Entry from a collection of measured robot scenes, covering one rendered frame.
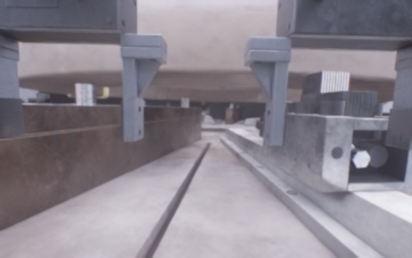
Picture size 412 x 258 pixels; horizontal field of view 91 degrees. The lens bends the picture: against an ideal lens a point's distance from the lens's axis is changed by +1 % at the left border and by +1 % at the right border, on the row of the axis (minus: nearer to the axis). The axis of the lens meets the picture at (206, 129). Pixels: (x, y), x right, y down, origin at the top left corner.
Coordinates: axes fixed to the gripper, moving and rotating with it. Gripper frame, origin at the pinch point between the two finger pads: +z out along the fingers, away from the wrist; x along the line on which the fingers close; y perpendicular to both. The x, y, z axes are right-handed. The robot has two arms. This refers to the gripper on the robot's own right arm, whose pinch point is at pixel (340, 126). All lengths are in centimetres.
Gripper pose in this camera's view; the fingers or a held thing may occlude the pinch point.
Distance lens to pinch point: 25.2
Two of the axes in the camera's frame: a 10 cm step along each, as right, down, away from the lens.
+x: 10.0, 0.3, -0.1
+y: -0.1, 1.1, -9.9
